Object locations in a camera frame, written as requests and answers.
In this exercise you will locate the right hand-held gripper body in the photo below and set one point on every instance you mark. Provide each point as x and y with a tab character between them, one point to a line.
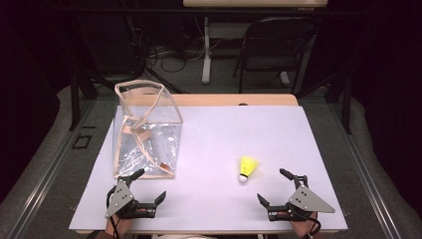
308	199

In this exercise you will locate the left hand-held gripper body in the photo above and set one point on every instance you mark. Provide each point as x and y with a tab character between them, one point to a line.
120	198

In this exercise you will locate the clear plastic bag beige trim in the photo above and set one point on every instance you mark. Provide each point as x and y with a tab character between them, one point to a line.
156	146

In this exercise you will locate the yellow shuttlecock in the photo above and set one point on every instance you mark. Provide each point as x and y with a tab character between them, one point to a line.
248	166

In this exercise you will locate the person's right hand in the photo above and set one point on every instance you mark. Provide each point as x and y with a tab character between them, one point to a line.
305	227

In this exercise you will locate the person's left hand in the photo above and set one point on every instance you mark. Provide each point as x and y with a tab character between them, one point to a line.
120	227

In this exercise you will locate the person's white clothing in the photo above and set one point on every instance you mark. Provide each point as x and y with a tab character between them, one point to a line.
179	236

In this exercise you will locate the white table cover sheet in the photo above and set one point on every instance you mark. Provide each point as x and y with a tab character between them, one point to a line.
215	139

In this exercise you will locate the black metal stand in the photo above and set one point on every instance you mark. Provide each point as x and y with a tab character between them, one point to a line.
75	99
346	106

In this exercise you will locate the black folding chair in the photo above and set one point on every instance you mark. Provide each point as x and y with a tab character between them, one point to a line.
275	43

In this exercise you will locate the white desk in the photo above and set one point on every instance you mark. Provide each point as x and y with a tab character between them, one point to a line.
206	49

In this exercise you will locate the black floor socket frame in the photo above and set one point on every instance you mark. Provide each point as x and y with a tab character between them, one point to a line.
82	141

